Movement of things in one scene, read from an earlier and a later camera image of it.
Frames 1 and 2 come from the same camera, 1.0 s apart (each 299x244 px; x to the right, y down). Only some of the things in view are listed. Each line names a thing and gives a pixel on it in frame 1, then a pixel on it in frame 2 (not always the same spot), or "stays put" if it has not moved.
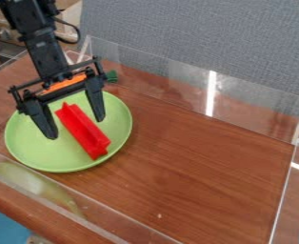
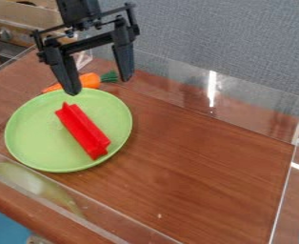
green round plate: [61, 154] stays put
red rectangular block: [85, 132] stays put
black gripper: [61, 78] -> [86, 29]
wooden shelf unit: [4, 44] stays put
